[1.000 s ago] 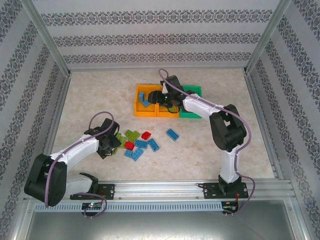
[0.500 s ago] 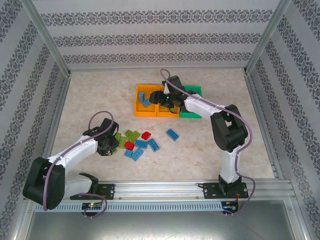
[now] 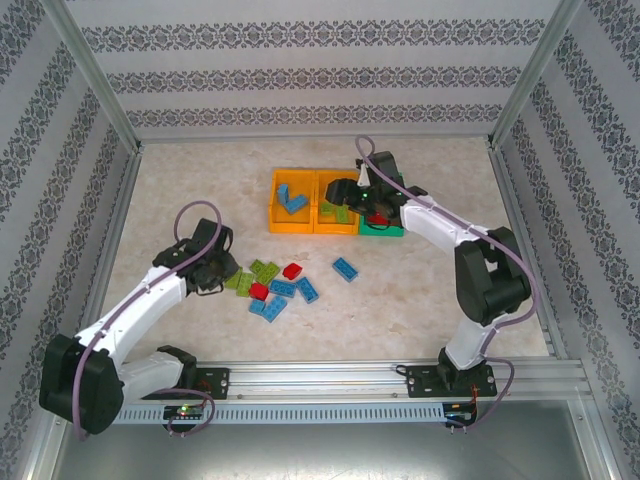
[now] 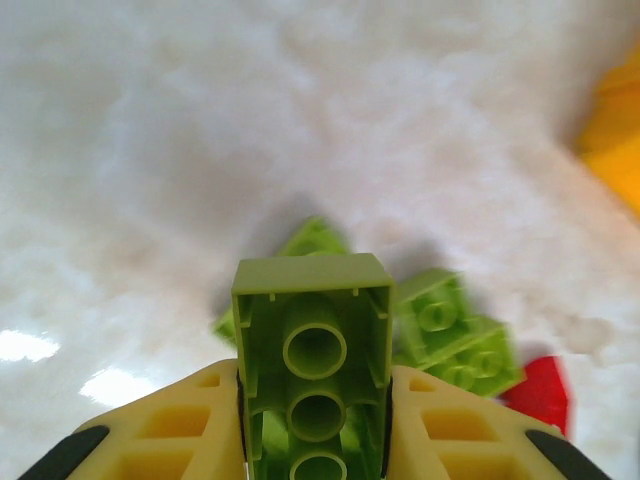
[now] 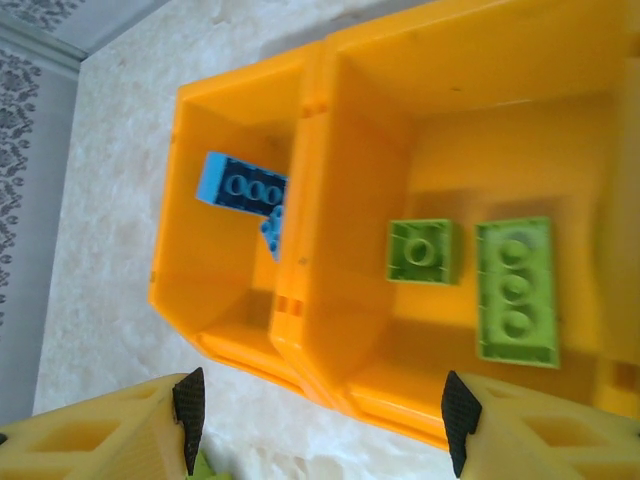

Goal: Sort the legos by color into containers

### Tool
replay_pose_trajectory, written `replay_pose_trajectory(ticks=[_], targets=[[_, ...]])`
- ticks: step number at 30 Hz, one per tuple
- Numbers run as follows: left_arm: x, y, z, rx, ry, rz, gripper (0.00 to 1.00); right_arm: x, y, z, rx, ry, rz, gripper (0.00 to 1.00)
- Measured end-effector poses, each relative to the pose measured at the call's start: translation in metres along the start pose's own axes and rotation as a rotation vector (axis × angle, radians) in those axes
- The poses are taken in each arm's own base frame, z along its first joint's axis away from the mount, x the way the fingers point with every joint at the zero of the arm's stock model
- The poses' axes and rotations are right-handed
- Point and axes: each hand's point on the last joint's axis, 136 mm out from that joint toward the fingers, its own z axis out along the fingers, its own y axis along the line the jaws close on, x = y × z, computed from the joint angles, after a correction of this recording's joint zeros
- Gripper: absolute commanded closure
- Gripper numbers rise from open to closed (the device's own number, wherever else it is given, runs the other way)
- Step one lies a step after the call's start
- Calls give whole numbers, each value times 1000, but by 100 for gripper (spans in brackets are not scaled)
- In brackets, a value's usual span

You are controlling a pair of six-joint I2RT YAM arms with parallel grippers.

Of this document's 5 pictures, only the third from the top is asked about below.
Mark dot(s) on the small red lego brick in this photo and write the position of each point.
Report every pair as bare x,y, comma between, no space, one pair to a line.
258,290

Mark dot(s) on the aluminium frame post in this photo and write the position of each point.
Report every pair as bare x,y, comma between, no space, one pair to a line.
531,75
97,75

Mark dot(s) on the small circuit board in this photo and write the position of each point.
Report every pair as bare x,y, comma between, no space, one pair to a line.
460,412
185,411

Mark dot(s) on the grey metal sheet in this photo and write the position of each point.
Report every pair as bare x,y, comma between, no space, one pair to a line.
320,455

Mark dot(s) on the small light blue lego brick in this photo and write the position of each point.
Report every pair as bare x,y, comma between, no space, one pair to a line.
257,306

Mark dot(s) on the green plastic bin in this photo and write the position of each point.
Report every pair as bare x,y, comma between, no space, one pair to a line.
382,232

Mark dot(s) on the wide aluminium base rail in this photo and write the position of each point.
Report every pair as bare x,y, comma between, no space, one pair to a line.
320,380

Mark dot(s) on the yellow plastic bin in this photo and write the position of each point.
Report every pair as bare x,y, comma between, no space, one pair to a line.
335,229
292,227

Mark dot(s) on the aluminium side rail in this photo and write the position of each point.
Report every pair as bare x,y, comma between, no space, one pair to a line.
114,240

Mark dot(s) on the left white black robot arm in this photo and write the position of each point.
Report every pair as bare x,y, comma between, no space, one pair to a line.
150,295

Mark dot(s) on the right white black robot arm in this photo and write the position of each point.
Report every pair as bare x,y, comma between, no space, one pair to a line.
492,280

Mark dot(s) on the thin aluminium rail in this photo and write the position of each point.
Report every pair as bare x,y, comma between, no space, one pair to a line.
300,136

